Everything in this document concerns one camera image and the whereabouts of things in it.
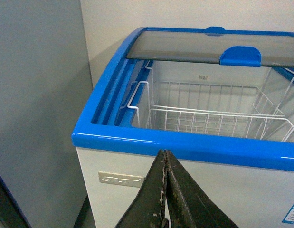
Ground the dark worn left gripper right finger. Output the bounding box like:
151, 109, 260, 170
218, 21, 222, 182
165, 151, 237, 228

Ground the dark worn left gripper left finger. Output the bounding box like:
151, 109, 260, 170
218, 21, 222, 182
116, 150, 169, 228

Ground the sliding glass freezer lid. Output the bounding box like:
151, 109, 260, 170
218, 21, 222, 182
127, 31, 294, 68

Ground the glass door display fridge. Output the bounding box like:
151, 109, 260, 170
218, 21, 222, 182
0, 0, 92, 228

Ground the silver brand plate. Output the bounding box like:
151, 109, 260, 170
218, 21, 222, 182
98, 171, 145, 188

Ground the white label sticker on freezer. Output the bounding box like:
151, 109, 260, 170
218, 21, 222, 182
282, 204, 294, 225

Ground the white chest freezer with penguins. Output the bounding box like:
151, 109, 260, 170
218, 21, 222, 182
71, 27, 294, 228

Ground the rear sliding glass lid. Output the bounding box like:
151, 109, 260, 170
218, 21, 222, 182
142, 26, 294, 38

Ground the white wire freezer basket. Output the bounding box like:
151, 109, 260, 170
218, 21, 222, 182
126, 60, 294, 142

